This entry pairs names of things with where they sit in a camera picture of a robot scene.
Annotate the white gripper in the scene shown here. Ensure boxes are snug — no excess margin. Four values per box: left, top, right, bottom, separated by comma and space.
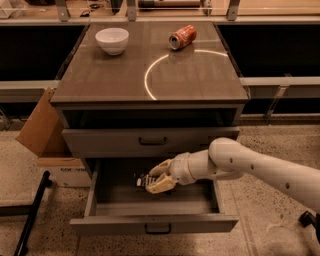
145, 153, 196, 194

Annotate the dark rxbar chocolate bar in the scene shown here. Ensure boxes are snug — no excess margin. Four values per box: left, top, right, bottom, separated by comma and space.
134, 173, 156, 189

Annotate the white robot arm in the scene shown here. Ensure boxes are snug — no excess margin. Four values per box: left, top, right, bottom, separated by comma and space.
146, 138, 320, 213

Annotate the grey open middle drawer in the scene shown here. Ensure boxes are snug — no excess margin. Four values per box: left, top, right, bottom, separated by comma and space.
70, 158, 238, 236

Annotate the grey top drawer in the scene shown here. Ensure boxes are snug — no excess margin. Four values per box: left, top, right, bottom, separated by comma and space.
62, 127, 240, 158

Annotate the grey drawer cabinet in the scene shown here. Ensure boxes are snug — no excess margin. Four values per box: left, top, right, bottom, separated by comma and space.
49, 21, 250, 168

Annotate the brown cardboard box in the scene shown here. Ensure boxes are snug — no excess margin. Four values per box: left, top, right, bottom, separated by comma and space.
16, 88, 91, 187

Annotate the black metal stand leg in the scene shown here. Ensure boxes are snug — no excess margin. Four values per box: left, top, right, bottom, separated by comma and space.
0, 170, 52, 256

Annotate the orange soda can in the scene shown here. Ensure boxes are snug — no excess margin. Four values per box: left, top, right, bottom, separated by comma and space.
169, 25, 197, 50

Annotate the white ceramic bowl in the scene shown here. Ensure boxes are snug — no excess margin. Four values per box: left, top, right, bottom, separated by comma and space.
95, 28, 129, 55

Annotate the black chair caster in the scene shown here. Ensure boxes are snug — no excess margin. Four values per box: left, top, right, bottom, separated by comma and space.
299, 211, 320, 244

